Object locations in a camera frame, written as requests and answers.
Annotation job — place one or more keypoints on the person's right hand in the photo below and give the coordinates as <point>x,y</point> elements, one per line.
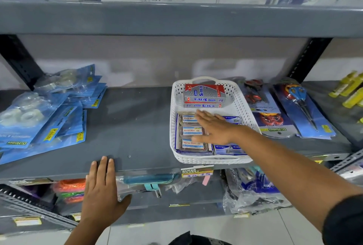
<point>221,131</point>

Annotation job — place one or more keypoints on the person's left hand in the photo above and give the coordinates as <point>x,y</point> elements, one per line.
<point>99,196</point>

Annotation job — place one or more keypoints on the person's right thumb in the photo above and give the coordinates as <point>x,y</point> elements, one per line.
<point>200,139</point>

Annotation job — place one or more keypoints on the person's left thumb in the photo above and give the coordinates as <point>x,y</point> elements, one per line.
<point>125,200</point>

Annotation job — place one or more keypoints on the person's left little finger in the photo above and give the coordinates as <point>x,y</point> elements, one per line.
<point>87,182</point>

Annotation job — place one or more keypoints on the person's left middle finger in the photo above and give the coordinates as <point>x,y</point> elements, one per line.
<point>103,171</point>

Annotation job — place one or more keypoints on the person's right forearm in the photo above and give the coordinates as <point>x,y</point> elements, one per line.
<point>289,173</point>

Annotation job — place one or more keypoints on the person's left forearm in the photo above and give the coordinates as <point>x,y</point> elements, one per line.
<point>85,235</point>

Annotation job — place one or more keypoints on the blue card of staple boxes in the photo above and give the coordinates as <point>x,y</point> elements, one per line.
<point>188,139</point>

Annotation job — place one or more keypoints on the orange neon packet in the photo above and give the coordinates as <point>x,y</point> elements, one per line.
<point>69,185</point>

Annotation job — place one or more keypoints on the blue staple packet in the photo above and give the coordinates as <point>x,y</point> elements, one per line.
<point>229,149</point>

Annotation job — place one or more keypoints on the yellow shelf price label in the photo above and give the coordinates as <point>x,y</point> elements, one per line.
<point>27,221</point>
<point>197,171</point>

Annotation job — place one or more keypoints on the teal pencil case in plastic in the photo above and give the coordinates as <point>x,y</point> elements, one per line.
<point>150,179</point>

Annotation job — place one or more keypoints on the red and grey staple box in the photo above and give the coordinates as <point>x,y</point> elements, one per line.
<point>204,93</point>

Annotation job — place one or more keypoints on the grey metal shelf board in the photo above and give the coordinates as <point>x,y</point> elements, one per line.
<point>133,128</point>
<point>181,15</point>
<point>175,205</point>

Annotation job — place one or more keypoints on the white plastic lattice basket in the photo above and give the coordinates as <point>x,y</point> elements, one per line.
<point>241,105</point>

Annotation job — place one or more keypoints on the clear bag of blue items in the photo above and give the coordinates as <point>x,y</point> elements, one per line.
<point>255,191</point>

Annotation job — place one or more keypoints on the pile of blue tape packets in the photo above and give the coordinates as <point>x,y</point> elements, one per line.
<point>42,117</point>

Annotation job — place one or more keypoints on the dark clothing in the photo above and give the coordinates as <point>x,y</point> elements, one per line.
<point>198,239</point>

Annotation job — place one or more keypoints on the black perforated shelf upright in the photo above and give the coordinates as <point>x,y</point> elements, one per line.
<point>19,60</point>
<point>310,59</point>

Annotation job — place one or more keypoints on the yellow glue stick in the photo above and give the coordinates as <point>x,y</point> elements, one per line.
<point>354,98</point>
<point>341,84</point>
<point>353,84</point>

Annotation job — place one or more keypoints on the black sleeve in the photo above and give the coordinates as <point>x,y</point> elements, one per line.
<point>346,222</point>

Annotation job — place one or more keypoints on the grey perforated metal rail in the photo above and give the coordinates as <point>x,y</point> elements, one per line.
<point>347,161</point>
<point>34,206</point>

